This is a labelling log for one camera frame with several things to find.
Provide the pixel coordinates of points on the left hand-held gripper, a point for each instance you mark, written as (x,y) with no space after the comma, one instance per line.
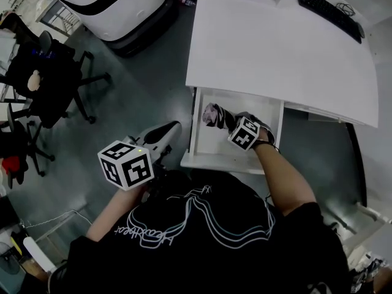
(134,170)

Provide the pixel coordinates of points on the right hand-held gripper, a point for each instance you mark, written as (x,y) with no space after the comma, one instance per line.
(245,135)

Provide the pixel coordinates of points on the pink and black umbrella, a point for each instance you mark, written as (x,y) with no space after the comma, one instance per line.
(217,116)

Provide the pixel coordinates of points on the white drawer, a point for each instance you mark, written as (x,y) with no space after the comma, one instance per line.
(211,142)

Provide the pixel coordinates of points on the person's right forearm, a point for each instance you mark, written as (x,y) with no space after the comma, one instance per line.
(284,179)

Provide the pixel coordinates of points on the person's left forearm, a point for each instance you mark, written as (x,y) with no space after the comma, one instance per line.
(116,213)

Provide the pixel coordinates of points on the white desk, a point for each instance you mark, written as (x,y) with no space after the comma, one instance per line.
(275,54)

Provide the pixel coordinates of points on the person's black printed shirt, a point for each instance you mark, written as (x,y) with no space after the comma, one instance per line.
(199,256)

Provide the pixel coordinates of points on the black swivel chair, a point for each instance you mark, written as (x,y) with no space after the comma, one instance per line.
(21,145)

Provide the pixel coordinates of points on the black office chair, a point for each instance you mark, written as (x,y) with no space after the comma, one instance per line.
(52,84)

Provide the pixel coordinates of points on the red cloth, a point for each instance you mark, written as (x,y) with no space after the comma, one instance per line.
(10,165)

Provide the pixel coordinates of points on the beige plush toy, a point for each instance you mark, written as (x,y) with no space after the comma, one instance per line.
(33,81)

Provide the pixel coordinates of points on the white ornate chair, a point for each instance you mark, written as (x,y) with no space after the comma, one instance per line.
(367,213)

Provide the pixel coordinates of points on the small plastic bottle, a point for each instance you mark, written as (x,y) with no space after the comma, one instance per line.
(187,1)

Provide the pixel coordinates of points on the black keyboard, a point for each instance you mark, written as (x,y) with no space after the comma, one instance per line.
(327,12)

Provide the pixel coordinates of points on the black computer mouse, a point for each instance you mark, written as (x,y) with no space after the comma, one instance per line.
(361,31)

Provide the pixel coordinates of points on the large white and black robot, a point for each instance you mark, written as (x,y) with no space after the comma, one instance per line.
(116,8)

